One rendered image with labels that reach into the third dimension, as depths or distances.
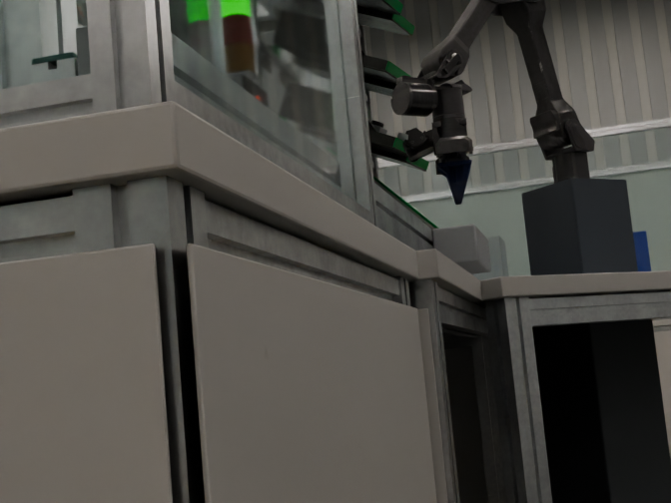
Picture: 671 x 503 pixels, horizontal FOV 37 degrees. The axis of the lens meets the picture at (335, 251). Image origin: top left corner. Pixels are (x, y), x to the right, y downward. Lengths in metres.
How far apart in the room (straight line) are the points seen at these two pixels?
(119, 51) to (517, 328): 1.04
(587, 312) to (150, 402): 1.18
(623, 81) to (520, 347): 9.25
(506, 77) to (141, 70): 10.27
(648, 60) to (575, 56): 0.71
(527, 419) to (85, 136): 1.09
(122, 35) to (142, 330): 0.15
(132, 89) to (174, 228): 0.08
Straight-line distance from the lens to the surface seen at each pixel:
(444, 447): 1.05
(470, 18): 1.90
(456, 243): 1.60
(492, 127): 10.64
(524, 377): 1.48
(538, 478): 1.48
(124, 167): 0.44
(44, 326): 0.46
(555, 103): 1.97
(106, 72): 0.50
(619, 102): 10.63
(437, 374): 1.04
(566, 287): 1.51
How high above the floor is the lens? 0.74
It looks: 7 degrees up
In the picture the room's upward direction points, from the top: 5 degrees counter-clockwise
